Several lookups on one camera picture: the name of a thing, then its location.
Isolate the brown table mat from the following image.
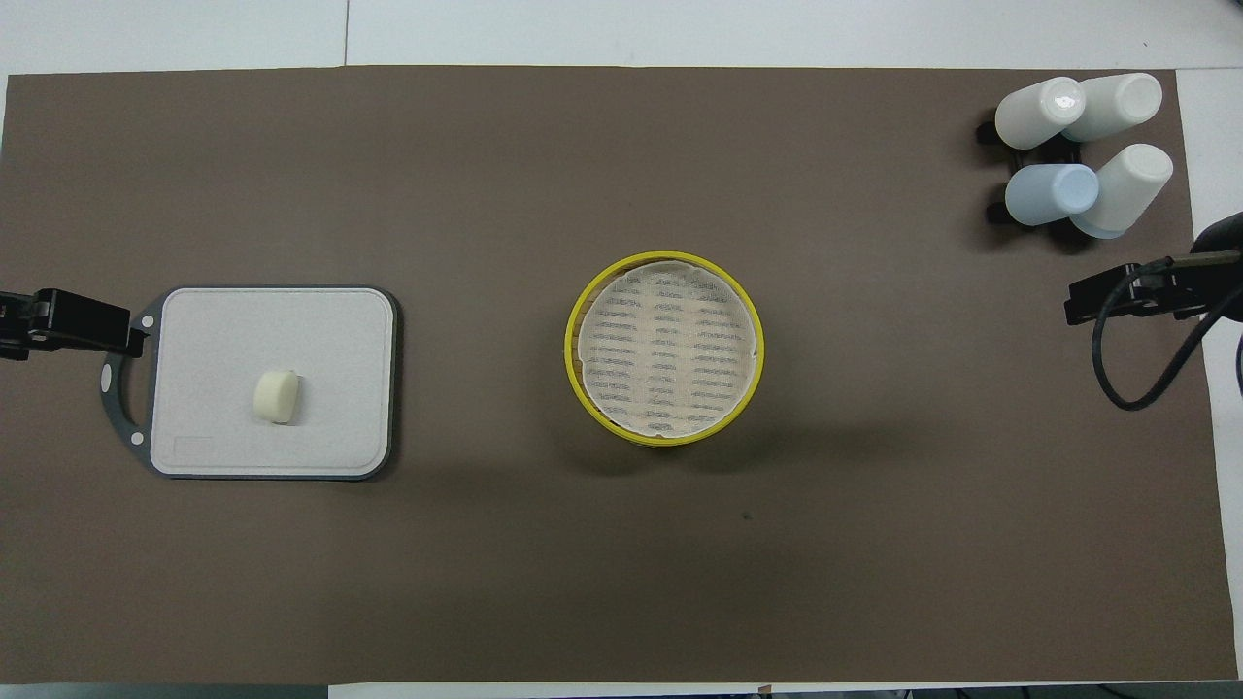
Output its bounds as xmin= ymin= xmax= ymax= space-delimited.
xmin=0 ymin=64 xmax=1226 ymax=685

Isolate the light blue plastic cup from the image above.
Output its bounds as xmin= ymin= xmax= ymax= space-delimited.
xmin=1005 ymin=163 xmax=1100 ymax=227

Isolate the white plastic cup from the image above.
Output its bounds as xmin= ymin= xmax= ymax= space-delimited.
xmin=995 ymin=78 xmax=1087 ymax=150
xmin=1071 ymin=144 xmax=1174 ymax=240
xmin=1063 ymin=73 xmax=1163 ymax=143

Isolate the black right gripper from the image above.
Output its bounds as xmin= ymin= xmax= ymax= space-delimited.
xmin=1065 ymin=252 xmax=1220 ymax=326

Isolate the white perforated steamer liner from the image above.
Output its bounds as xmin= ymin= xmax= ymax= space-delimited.
xmin=578 ymin=257 xmax=758 ymax=440

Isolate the yellow bamboo steamer lid tier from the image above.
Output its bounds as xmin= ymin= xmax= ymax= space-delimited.
xmin=565 ymin=252 xmax=765 ymax=448

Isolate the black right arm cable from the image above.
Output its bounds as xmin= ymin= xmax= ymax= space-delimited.
xmin=1092 ymin=267 xmax=1243 ymax=411

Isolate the cream steamed bun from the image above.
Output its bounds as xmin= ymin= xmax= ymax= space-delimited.
xmin=252 ymin=369 xmax=304 ymax=425

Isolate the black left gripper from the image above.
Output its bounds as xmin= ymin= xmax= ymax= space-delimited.
xmin=0 ymin=288 xmax=149 ymax=362

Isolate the black cup rack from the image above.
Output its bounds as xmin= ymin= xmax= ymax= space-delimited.
xmin=976 ymin=116 xmax=1089 ymax=229

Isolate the white cutting board grey rim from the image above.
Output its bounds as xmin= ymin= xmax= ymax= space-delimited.
xmin=100 ymin=284 xmax=401 ymax=482

